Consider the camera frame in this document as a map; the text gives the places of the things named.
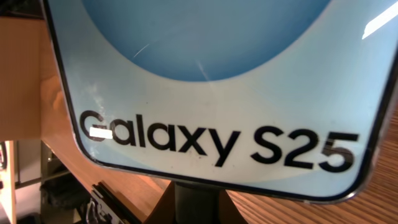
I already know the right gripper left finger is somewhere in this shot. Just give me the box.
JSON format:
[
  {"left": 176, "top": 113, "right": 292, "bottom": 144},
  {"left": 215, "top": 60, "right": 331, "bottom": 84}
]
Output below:
[{"left": 145, "top": 182, "right": 175, "bottom": 224}]

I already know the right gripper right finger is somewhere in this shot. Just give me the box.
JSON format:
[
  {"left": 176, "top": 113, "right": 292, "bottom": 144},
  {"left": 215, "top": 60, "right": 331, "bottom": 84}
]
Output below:
[{"left": 218, "top": 190, "right": 248, "bottom": 224}]

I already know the black USB charger cable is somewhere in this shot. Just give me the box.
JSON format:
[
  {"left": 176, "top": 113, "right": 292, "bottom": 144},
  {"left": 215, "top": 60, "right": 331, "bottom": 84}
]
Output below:
[{"left": 172, "top": 181, "right": 222, "bottom": 224}]

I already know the blue Galaxy smartphone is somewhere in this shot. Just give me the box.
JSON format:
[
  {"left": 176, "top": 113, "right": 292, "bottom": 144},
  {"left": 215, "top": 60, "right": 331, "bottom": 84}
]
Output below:
[{"left": 42, "top": 0, "right": 397, "bottom": 203}]

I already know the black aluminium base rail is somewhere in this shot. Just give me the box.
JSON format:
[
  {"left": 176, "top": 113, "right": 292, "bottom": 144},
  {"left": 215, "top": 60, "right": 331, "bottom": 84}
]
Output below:
[{"left": 85, "top": 182, "right": 142, "bottom": 224}]

